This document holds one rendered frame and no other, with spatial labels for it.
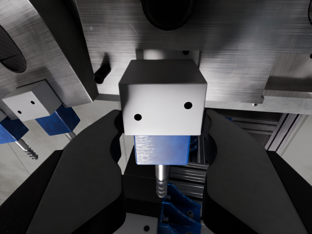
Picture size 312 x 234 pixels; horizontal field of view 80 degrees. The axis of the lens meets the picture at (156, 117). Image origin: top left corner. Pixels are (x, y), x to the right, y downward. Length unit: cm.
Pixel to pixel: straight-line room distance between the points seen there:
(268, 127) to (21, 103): 106
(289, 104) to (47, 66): 32
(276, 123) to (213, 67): 98
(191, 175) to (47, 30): 45
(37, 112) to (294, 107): 34
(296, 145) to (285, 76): 143
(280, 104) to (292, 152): 138
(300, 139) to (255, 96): 143
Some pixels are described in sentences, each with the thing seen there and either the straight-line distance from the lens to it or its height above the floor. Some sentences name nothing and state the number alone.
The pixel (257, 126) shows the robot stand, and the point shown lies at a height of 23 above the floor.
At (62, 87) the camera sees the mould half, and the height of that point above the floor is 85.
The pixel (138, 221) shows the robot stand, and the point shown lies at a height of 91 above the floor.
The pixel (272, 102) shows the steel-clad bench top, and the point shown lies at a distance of 31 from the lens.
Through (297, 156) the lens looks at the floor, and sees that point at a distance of 173.
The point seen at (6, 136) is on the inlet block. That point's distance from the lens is 38.
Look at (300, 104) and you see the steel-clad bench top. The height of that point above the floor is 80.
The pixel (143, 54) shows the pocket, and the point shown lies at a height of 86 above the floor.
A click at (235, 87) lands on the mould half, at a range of 18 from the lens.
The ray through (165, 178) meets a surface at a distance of 18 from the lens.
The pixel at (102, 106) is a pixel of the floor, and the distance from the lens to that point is 142.
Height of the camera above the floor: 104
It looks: 51 degrees down
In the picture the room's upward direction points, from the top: 165 degrees counter-clockwise
